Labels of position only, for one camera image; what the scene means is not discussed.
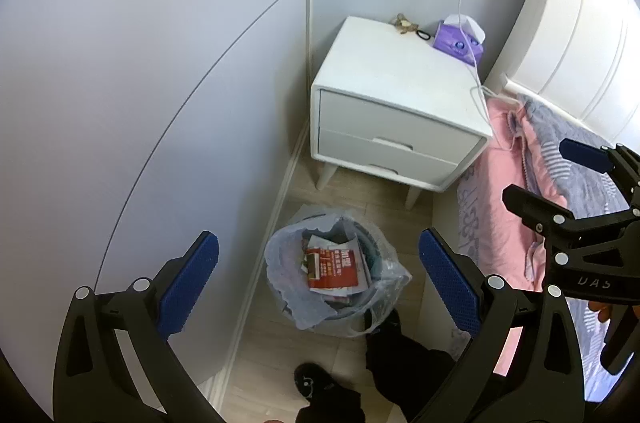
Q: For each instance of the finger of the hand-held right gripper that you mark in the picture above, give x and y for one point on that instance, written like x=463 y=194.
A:
x=585 y=153
x=530 y=205

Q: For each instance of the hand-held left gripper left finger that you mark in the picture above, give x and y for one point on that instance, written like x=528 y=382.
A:
x=192 y=278

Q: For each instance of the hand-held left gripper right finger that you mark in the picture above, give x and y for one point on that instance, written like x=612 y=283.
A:
x=450 y=278

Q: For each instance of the trash bin with clear liner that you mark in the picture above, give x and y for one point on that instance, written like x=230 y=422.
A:
x=290 y=263

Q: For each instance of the red printed leaflet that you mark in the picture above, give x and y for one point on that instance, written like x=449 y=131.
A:
x=335 y=268

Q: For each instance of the person's right hand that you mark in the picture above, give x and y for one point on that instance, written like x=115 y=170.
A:
x=601 y=312

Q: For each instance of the pink blanket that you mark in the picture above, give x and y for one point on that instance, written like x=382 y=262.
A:
x=500 y=203

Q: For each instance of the black slipper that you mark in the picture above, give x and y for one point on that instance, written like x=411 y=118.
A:
x=385 y=328
x=310 y=380

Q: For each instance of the person's right leg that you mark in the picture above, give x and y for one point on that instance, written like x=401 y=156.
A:
x=410 y=373

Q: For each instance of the person's leg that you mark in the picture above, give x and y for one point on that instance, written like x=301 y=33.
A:
x=330 y=408
x=410 y=373

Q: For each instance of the white bed headboard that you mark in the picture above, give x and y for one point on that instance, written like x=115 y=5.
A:
x=575 y=28

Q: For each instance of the white nightstand drawer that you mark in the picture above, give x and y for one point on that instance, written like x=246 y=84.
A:
x=360 y=113
x=350 y=153

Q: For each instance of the purple tissue box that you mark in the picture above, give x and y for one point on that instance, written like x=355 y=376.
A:
x=455 y=40

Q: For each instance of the person's left leg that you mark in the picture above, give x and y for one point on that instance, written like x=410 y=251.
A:
x=330 y=408

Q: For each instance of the white nightstand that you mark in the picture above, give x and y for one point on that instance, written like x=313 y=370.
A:
x=400 y=63

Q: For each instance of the white wardrobe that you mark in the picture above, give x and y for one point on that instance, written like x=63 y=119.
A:
x=125 y=78

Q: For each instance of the small brown toy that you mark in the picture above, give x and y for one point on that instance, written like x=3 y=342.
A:
x=402 y=24

